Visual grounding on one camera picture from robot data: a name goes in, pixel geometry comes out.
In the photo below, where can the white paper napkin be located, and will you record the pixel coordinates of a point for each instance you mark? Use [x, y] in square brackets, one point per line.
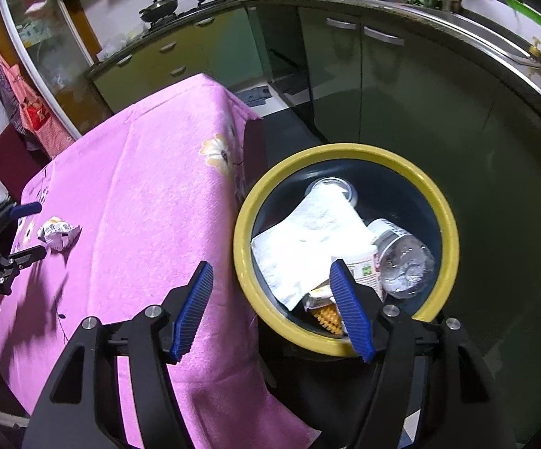
[295, 255]

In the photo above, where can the yellow rimmed black trash bin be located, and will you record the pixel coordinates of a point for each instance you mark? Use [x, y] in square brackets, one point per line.
[388, 187]

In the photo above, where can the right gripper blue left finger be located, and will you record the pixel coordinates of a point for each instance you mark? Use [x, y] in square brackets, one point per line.
[188, 305]

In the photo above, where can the dark red chair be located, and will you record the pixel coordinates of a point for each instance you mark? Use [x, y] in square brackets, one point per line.
[18, 164]

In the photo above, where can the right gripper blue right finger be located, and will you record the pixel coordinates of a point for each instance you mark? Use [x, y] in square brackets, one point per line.
[350, 307]

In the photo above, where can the orange noodle packaging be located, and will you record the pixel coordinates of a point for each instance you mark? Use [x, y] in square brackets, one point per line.
[329, 318]

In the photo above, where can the glass sliding door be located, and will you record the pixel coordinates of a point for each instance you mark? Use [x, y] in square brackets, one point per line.
[57, 62]

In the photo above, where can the clear plastic water bottle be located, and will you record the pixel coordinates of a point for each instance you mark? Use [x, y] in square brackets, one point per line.
[406, 265]

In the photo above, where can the red white carton box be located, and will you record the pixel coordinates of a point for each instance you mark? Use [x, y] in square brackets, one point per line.
[365, 271]

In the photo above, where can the dark green counter cabinets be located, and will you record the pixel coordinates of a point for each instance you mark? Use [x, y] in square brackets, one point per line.
[374, 77]

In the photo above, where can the red soda can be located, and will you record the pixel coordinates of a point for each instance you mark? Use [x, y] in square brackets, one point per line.
[335, 184]

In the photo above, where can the black wok with lid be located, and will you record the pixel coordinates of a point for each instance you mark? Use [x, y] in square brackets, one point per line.
[158, 9]

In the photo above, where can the pink hanging apron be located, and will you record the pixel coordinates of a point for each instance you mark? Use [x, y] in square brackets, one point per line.
[30, 115]

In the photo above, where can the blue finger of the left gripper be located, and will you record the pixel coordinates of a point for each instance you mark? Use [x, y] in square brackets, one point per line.
[25, 210]
[25, 258]

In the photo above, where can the green lower cabinets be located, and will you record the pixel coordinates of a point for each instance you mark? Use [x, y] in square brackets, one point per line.
[217, 42]

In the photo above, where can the white snack wrapper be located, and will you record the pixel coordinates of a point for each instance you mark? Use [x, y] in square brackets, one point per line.
[58, 235]

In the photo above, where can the pink floral tablecloth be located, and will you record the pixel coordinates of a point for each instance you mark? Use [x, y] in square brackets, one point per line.
[155, 190]

